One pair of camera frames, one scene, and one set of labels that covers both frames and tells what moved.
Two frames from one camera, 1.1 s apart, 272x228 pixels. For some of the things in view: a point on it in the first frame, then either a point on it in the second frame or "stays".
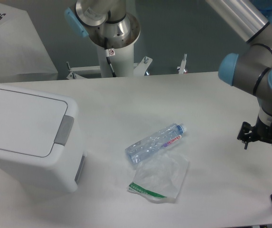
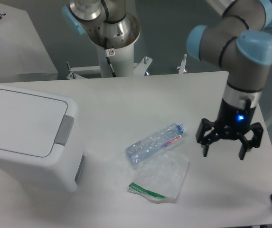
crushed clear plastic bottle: (137, 151) stays
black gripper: (262, 132) -> (234, 120)
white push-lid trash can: (35, 135) stays
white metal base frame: (139, 69) stays
